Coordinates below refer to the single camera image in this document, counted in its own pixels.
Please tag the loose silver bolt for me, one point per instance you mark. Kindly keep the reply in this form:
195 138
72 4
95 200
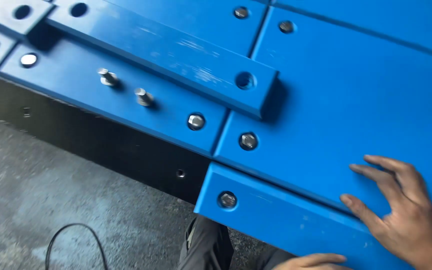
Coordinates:
143 96
108 77

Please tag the person's right hand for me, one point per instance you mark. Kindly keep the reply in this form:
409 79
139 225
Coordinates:
414 217

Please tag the person's left fingers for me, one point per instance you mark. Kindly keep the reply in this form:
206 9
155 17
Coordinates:
324 258

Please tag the person's grey trouser leg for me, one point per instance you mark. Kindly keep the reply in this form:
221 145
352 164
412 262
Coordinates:
208 247

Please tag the large blue plastic panel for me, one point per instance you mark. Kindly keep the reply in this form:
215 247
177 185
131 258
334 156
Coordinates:
336 105

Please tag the person's left hand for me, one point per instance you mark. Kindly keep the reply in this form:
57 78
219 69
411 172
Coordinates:
306 263

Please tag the long blue plastic panel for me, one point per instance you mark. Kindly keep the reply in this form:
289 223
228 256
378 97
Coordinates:
88 93

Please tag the loose blue plastic bar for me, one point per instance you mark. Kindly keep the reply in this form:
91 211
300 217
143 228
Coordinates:
163 48

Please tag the narrow blue plastic panel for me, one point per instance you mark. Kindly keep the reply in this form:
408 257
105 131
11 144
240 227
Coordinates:
283 221

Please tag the black steel frame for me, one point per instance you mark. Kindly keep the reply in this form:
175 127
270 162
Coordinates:
88 135

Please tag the silver bolt head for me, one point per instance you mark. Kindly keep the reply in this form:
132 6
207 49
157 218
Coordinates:
196 122
248 141
286 26
241 12
227 200
28 60

